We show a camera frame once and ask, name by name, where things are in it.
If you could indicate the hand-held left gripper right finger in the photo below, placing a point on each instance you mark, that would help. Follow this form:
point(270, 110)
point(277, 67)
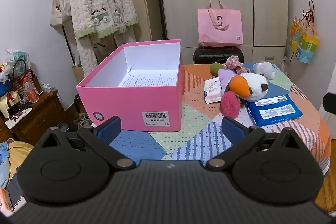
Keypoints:
point(232, 129)

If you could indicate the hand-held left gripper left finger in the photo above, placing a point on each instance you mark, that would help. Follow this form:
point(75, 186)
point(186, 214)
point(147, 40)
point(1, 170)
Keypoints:
point(109, 129)

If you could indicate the red strawberry plush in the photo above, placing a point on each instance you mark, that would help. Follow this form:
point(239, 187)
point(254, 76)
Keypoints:
point(230, 104)

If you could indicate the pink cardboard box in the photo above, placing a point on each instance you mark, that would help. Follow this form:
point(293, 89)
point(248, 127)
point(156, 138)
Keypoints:
point(126, 106)

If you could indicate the white tissue pack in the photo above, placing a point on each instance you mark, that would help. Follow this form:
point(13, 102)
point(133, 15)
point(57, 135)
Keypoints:
point(211, 91)

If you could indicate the blue plastic package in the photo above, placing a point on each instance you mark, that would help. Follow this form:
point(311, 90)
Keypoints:
point(273, 110)

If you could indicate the purple plush toy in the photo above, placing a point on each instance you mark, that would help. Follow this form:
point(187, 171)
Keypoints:
point(225, 79)

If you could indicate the white duck plush orange beak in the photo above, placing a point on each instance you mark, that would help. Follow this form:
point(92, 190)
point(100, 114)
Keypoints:
point(253, 82)

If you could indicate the green plush ball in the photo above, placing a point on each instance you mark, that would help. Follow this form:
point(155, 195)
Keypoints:
point(217, 68)

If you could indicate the pink floral cloth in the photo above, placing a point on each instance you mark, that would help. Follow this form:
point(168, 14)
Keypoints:
point(236, 62)

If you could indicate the small white plush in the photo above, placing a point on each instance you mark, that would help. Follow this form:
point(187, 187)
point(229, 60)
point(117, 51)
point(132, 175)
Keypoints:
point(263, 69)

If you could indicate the grey sneakers pair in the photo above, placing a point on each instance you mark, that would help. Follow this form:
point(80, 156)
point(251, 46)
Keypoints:
point(82, 120)

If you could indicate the patchwork tablecloth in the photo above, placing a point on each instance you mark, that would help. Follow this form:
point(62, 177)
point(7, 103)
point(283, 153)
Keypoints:
point(199, 134)

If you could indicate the colourful gift bag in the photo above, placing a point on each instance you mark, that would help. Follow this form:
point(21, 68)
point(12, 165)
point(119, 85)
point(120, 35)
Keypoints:
point(304, 45)

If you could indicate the brown paper bag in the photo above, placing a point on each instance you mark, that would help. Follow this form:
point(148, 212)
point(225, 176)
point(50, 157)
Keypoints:
point(77, 74)

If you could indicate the wooden nightstand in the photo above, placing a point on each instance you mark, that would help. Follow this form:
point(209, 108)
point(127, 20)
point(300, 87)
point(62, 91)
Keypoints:
point(39, 116)

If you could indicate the black suitcase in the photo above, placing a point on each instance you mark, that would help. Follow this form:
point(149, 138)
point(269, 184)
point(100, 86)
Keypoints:
point(210, 55)

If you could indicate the brown hanging bag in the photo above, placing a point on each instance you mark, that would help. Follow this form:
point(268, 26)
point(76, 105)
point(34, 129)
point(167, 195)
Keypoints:
point(103, 47)

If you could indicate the orange drink bottle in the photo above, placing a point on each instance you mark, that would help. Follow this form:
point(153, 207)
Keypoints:
point(31, 90)

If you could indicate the black clothes rack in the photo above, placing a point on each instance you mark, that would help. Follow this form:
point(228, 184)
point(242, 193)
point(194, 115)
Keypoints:
point(69, 47)

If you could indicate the yellow bed blanket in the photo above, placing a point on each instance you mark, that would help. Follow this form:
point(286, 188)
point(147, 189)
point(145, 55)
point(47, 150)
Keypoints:
point(18, 155)

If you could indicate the woven basket bag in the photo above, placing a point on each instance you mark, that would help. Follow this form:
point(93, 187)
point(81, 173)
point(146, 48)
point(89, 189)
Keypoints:
point(22, 79)

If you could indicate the pink tote bag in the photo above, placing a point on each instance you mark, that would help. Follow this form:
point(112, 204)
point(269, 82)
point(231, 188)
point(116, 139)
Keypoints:
point(220, 26)

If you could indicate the blue wrapped plush bouquet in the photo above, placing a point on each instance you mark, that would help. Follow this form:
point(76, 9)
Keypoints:
point(4, 85)

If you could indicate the white green plastic bag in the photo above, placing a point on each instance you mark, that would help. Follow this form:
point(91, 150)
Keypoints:
point(18, 56)

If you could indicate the pink tissue box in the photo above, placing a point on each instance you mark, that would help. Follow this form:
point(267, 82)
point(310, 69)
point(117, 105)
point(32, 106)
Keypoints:
point(5, 201)

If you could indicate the cream canvas tote bag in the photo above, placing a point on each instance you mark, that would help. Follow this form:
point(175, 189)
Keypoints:
point(59, 9)

